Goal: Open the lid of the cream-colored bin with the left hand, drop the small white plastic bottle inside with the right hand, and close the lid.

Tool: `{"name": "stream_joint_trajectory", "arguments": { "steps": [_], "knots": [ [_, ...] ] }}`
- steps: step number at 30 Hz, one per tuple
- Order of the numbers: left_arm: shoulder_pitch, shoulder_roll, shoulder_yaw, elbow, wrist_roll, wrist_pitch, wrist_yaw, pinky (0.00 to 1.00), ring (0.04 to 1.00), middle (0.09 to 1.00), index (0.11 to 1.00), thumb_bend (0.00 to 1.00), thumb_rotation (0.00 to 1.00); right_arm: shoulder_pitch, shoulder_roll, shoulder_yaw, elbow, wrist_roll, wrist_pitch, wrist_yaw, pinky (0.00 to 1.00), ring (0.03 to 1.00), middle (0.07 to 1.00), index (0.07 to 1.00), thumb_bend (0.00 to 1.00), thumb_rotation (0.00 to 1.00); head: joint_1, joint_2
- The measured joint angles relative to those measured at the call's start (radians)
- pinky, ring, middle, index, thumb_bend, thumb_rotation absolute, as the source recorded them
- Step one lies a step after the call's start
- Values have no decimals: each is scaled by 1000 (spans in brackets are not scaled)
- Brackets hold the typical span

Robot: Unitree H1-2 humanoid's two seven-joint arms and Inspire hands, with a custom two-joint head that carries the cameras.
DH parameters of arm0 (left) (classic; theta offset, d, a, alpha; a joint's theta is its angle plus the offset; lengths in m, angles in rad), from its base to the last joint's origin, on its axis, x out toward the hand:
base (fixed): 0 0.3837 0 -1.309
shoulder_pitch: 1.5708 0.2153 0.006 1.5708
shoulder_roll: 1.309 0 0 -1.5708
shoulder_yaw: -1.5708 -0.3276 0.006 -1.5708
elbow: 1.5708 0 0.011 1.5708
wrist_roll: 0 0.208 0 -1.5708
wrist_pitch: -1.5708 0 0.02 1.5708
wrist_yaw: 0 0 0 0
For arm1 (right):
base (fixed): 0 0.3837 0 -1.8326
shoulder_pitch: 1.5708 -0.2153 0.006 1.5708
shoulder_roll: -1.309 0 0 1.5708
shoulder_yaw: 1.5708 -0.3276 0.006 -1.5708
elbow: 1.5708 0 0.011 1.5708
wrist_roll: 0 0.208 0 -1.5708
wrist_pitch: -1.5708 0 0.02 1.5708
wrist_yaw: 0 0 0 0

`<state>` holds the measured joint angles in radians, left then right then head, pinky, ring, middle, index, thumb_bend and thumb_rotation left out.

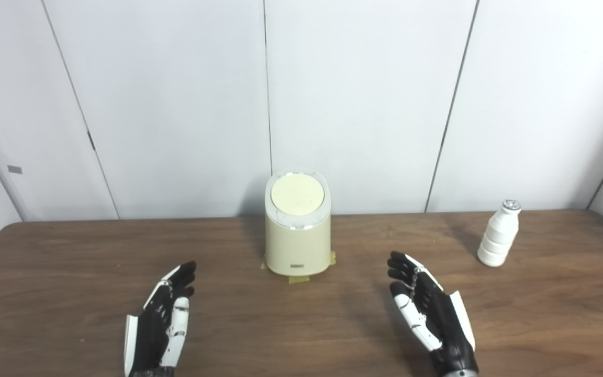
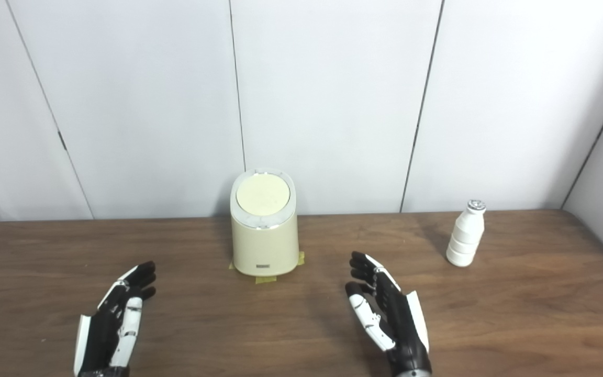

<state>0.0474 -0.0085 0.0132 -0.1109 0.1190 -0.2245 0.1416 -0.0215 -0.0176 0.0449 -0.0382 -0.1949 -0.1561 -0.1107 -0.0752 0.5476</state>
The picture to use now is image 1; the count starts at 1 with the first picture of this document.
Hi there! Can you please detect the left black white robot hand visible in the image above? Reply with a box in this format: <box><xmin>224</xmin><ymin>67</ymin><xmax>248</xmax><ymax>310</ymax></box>
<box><xmin>124</xmin><ymin>261</ymin><xmax>197</xmax><ymax>377</ymax></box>

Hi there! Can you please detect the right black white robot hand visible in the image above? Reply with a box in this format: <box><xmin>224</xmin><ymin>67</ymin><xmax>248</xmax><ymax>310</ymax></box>
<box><xmin>387</xmin><ymin>251</ymin><xmax>479</xmax><ymax>377</ymax></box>

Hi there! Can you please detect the small white plastic bottle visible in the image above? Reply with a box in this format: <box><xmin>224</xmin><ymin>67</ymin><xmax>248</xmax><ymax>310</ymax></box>
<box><xmin>477</xmin><ymin>199</ymin><xmax>522</xmax><ymax>267</ymax></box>

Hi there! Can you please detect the cream-colored round bin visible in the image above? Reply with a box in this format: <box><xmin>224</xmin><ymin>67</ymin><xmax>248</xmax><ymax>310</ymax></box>
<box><xmin>264</xmin><ymin>169</ymin><xmax>332</xmax><ymax>277</ymax></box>

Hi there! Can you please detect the cream round bin lid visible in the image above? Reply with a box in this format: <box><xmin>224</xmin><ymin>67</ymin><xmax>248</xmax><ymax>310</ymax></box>
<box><xmin>271</xmin><ymin>175</ymin><xmax>326</xmax><ymax>214</ymax></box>

